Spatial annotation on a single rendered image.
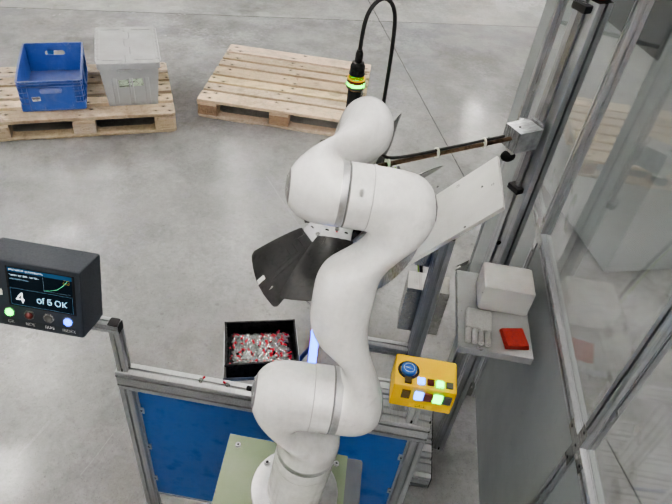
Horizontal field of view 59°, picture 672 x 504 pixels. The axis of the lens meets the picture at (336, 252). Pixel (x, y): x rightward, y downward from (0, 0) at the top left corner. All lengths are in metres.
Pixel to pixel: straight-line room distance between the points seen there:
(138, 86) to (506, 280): 3.08
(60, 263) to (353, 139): 0.91
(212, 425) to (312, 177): 1.23
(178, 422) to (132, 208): 2.02
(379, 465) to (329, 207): 1.25
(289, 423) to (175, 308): 2.13
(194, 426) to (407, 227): 1.27
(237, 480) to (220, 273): 2.01
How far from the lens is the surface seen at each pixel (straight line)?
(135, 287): 3.27
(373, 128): 0.94
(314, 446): 1.17
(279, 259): 1.88
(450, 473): 2.71
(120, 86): 4.43
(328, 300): 0.93
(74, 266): 1.58
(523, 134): 1.91
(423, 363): 1.60
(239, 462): 1.43
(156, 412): 1.98
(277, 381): 1.04
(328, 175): 0.85
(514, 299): 2.05
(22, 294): 1.65
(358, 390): 1.02
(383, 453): 1.91
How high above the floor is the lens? 2.30
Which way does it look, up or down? 42 degrees down
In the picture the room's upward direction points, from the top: 8 degrees clockwise
